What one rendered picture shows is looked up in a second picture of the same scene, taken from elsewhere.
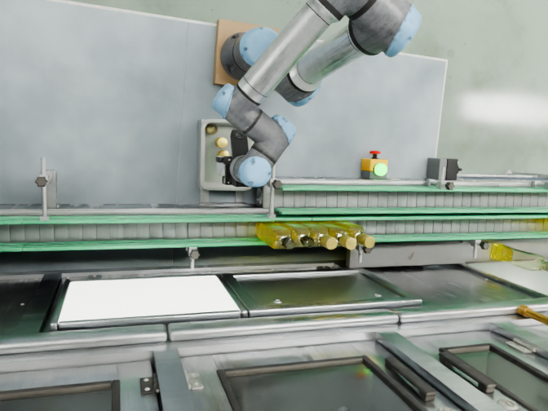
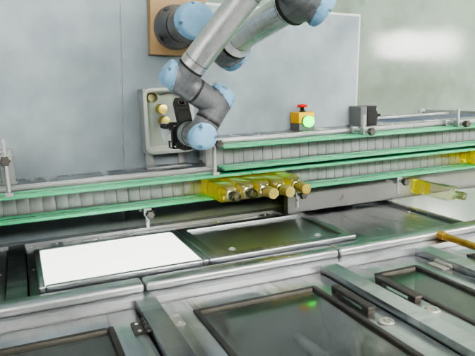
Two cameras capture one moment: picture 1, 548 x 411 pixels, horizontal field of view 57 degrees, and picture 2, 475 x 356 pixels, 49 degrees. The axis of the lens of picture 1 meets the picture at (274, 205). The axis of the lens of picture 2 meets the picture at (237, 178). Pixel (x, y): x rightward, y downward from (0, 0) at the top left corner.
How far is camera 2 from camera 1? 0.22 m
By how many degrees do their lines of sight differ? 5
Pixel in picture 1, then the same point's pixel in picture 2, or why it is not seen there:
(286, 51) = (223, 28)
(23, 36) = not seen: outside the picture
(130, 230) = (87, 198)
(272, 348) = (235, 288)
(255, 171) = (203, 136)
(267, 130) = (210, 98)
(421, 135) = (341, 86)
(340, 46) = (268, 18)
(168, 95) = (107, 68)
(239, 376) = (213, 313)
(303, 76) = (235, 44)
